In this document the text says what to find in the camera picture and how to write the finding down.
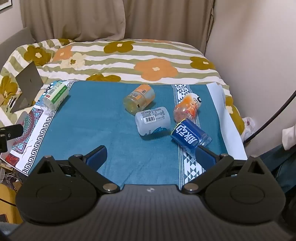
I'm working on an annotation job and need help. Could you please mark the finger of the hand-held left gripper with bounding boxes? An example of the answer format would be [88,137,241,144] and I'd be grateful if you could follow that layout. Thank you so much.
[0,124,24,153]

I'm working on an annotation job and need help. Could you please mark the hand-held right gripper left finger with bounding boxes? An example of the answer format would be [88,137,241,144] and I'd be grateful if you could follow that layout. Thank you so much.
[36,145,121,194]

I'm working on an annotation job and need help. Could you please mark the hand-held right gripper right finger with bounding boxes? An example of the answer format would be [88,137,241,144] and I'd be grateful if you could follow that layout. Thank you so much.
[181,146,265,194]

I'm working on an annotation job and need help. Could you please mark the blue label clear cup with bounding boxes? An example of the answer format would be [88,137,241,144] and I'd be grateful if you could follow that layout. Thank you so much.
[171,118,212,149]

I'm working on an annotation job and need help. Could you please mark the green label clear cup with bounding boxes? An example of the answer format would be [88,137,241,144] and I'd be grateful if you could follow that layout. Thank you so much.
[39,80,70,111]

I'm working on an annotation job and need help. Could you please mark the white label clear cup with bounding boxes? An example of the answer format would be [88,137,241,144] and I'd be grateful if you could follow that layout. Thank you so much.
[135,107,171,137]

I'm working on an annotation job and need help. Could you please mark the yellow orange label cup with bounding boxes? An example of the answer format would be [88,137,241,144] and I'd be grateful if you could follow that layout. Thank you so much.
[123,84,156,115]

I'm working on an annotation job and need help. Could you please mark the teal patterned cloth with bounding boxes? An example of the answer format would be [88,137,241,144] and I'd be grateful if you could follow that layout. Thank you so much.
[5,80,248,189]

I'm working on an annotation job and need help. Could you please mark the white paper sheet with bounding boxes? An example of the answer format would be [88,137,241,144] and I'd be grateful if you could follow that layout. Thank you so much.
[206,82,248,161]

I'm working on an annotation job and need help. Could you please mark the white plastic bag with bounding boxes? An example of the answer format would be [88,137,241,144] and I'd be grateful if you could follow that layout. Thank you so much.
[240,116,256,142]

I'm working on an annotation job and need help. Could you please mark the grey laptop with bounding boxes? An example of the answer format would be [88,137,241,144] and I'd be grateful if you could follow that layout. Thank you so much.
[10,61,43,113]

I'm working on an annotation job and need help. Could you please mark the person's dark trousers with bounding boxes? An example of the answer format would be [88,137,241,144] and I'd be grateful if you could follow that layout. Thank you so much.
[261,144,296,195]

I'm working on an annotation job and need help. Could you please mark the person's white sleeve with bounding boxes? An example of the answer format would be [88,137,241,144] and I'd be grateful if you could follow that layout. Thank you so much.
[282,124,296,151]

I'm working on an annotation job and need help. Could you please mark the grey headboard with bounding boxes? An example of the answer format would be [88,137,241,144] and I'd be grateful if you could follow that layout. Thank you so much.
[0,27,36,55]

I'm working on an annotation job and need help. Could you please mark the floral striped blanket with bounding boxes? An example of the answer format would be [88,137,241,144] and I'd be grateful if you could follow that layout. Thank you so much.
[0,38,245,149]

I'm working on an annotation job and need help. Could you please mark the beige curtain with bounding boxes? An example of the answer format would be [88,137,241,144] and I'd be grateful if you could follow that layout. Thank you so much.
[122,0,216,55]
[20,0,127,43]

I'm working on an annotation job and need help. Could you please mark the tangle of thin cables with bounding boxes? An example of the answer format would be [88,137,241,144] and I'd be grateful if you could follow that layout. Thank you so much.
[0,160,22,187]

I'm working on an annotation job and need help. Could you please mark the black cable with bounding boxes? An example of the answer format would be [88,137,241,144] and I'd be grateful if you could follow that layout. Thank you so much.
[243,89,296,143]

